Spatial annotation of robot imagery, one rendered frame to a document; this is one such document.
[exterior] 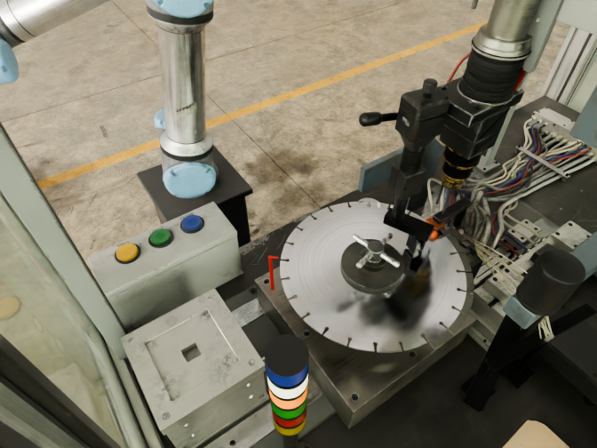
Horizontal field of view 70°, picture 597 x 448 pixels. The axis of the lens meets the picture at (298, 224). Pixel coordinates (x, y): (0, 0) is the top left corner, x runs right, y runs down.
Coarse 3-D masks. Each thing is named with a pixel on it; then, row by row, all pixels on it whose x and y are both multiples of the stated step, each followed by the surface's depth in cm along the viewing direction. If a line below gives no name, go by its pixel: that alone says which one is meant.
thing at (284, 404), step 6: (270, 390) 47; (306, 390) 48; (270, 396) 49; (276, 396) 47; (300, 396) 47; (276, 402) 48; (282, 402) 47; (288, 402) 47; (294, 402) 47; (300, 402) 48; (282, 408) 48; (288, 408) 48; (294, 408) 48
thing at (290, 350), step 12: (288, 336) 44; (276, 348) 43; (288, 348) 43; (300, 348) 43; (276, 360) 43; (288, 360) 43; (300, 360) 43; (276, 372) 42; (288, 372) 42; (300, 372) 42; (276, 384) 44; (288, 384) 43
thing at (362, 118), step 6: (366, 114) 61; (372, 114) 61; (378, 114) 62; (384, 114) 63; (390, 114) 63; (396, 114) 63; (360, 120) 61; (366, 120) 61; (372, 120) 61; (378, 120) 62; (384, 120) 63; (390, 120) 63
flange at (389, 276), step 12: (372, 240) 79; (348, 252) 77; (360, 252) 77; (396, 252) 77; (348, 264) 75; (372, 264) 74; (384, 264) 74; (348, 276) 74; (360, 276) 74; (372, 276) 74; (384, 276) 74; (396, 276) 74; (360, 288) 73; (372, 288) 72; (384, 288) 72
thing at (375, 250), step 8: (360, 240) 74; (384, 240) 74; (368, 248) 72; (376, 248) 72; (384, 248) 72; (368, 256) 72; (376, 256) 72; (384, 256) 72; (360, 264) 71; (392, 264) 71
